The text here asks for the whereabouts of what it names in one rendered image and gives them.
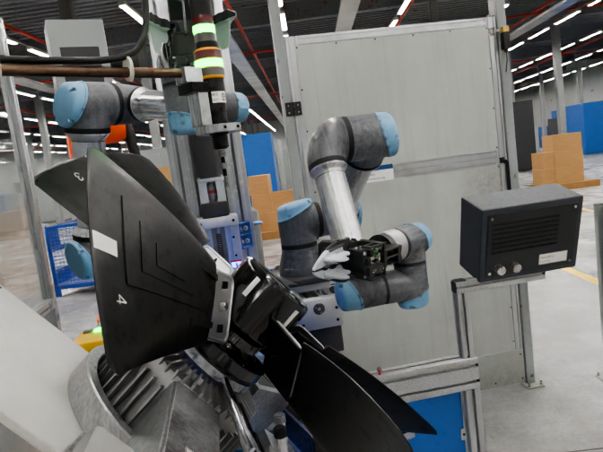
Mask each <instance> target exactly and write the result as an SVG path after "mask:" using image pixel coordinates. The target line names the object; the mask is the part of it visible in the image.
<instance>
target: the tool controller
mask: <svg viewBox="0 0 603 452"><path fill-rule="evenodd" d="M582 203H583V195H581V194H579V193H576V192H574V191H572V190H571V189H568V188H566V187H563V186H561V185H558V184H556V183H554V184H547V185H541V186H535V187H524V188H517V189H512V190H505V191H499V192H493V193H487V194H481V195H474V196H463V197H461V219H460V253H459V264H460V265H461V266H462V267H463V268H464V269H465V270H466V271H467V272H468V273H470V274H471V275H472V276H473V277H474V278H477V280H478V282H479V283H483V282H489V281H494V280H500V279H504V278H510V277H515V276H521V275H526V274H535V273H541V272H546V271H552V270H556V269H562V268H567V267H573V266H575V265H576V257H577V249H578V241H579V234H580V226H581V211H582Z"/></svg>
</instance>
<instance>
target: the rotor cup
mask: <svg viewBox="0 0 603 452"><path fill-rule="evenodd" d="M230 276H231V277H232V278H233V281H234V289H233V297H232V312H231V320H230V328H229V335H228V339H227V342H226V343H225V344H220V343H214V342H210V341H206V344H205V345H201V346H199V347H200V348H201V350H202V351H203V352H204V353H205V354H206V355H208V356H209V357H210V358H211V359H212V360H213V361H214V362H215V363H217V364H218V365H219V366H220V367H221V368H223V369H224V370H226V371H227V372H228V373H230V374H231V375H233V376H234V377H235V378H237V379H239V380H241V381H243V382H246V383H249V384H256V383H257V382H258V381H259V380H260V379H261V378H262V377H263V376H264V374H265V373H264V371H263V370H262V367H263V363H262V361H261V360H260V358H259V357H258V356H257V353H258V352H259V351H260V350H261V349H263V348H264V349H266V348H267V341H268V337H269V332H270V327H271V324H272V319H273V318H274V319H275V320H276V321H279V322H281V324H282V325H283V324H284V322H285V321H286V320H287V319H288V318H289V317H290V316H291V314H292V313H293V312H294V311H295V310H296V311H298V312H299V313H298V314H297V315H296V316H295V317H294V318H293V319H292V321H291V322H290V323H289V324H288V325H287V326H286V327H285V328H286V329H287V330H288V332H289V333H290V332H291V331H292V330H293V329H294V327H295V326H296V325H297V324H298V323H299V322H300V321H301V320H302V318H303V317H304V316H305V315H306V313H307V312H308V308H307V305H306V304H305V303H304V301H303V300H302V299H301V298H300V297H299V296H298V295H297V294H296V293H295V292H294V291H293V290H292V289H291V288H290V287H289V286H288V285H287V284H286V283H284V282H283V281H282V280H281V279H280V278H279V277H278V276H277V275H275V274H274V273H273V272H272V271H271V270H269V269H268V268H267V267H266V266H265V265H263V264H262V263H260V262H259V261H258V260H257V259H256V258H254V257H252V256H248V257H246V258H245V259H244V260H243V261H242V262H241V263H240V264H239V265H238V267H237V268H236V269H235V270H234V271H233V272H232V273H231V274H230ZM256 277H258V278H259V279H260V281H259V282H258V284H257V285H256V286H255V287H254V288H253V289H252V290H251V291H250V292H249V294H248V295H247V296H245V295H244V294H243V292H244V291H245V290H246V289H247V288H248V286H249V285H250V284H251V283H252V282H253V281H254V280H255V278H256ZM274 280H275V281H278V282H280V283H281V286H282V287H280V286H279V285H278V284H277V283H276V282H275V281H274Z"/></svg>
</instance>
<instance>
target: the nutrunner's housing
mask: <svg viewBox="0 0 603 452"><path fill-rule="evenodd" d="M203 82H208V85H209V92H208V99H209V105H210V111H211V117H212V123H213V124H221V123H228V118H227V112H226V109H227V106H226V99H225V93H224V87H223V78H221V77H215V78H207V79H203ZM227 134H229V132H221V133H215V134H210V135H211V136H212V139H213V140H212V141H213V148H214V149H216V150H218V149H227V148H228V147H229V146H230V145H228V144H229V143H228V142H229V140H228V135H227Z"/></svg>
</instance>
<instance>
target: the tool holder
mask: <svg viewBox="0 0 603 452"><path fill-rule="evenodd" d="M180 69H181V71H182V76H181V78H175V80H176V85H180V86H178V91H179V96H188V104H189V110H190V116H191V122H192V127H193V128H195V129H196V132H197V136H209V135H210V134H215V133H221V132H229V134H230V133H235V132H239V131H240V130H241V126H240V123H238V122H232V123H221V124H213V123H212V117H211V111H210V105H209V99H208V92H209V85H208V82H203V75H202V69H201V67H187V66H184V67H182V68H180Z"/></svg>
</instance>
